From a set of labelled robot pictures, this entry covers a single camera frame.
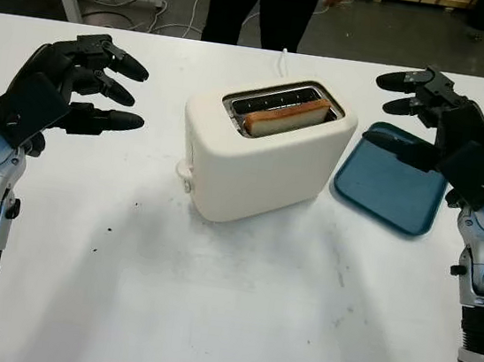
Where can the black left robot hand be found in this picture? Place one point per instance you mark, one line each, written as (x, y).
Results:
(43, 63)

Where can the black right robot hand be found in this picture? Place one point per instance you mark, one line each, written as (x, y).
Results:
(468, 126)

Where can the slice of toast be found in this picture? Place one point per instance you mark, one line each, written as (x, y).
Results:
(285, 120)

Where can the person in black clothes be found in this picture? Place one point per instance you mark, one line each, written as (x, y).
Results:
(247, 7)

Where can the cream two-slot toaster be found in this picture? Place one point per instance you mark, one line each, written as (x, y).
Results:
(261, 170)

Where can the blue plastic tray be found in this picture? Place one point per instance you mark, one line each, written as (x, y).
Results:
(379, 190)

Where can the bystander dark trouser leg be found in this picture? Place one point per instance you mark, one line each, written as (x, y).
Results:
(482, 16)

